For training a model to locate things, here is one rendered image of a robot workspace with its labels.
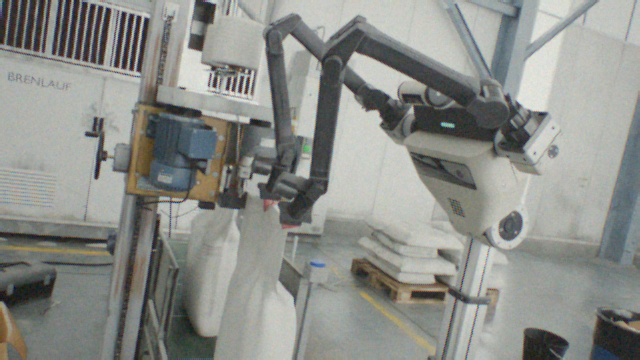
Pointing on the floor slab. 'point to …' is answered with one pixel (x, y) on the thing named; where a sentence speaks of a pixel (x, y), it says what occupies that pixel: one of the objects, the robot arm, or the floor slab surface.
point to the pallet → (407, 285)
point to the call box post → (306, 322)
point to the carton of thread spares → (9, 334)
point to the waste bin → (615, 335)
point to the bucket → (542, 345)
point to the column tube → (139, 194)
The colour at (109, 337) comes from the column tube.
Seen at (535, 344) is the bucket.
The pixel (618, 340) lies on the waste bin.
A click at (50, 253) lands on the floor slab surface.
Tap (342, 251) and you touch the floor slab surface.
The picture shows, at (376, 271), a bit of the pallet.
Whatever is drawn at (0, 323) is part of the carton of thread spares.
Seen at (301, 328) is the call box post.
